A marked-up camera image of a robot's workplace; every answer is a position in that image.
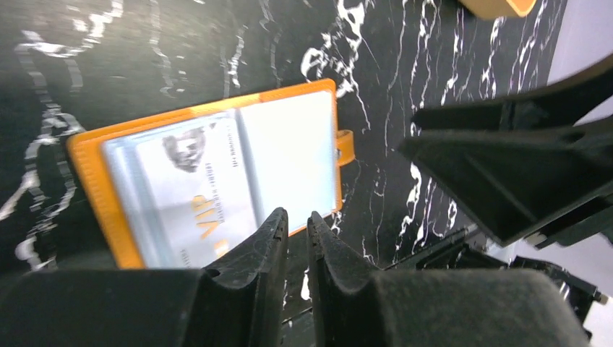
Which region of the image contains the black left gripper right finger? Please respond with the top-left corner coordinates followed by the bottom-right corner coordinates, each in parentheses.
top-left (307, 213), bottom-right (589, 346)

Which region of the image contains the orange oval tray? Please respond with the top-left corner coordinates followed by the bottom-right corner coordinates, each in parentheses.
top-left (459, 0), bottom-right (537, 20)

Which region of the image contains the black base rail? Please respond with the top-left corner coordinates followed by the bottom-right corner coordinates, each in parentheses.
top-left (385, 226), bottom-right (509, 270)

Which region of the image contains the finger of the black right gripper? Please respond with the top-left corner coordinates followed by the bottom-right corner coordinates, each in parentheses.
top-left (412, 55), bottom-right (612, 131)
top-left (399, 118), bottom-right (612, 247)

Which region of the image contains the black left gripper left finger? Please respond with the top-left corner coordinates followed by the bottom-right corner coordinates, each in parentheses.
top-left (1, 208), bottom-right (288, 346)

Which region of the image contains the white credit card black stripe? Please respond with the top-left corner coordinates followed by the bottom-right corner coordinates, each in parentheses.
top-left (133, 109), bottom-right (257, 268)

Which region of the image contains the orange leather card holder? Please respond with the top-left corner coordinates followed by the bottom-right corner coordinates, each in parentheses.
top-left (68, 78), bottom-right (355, 268)

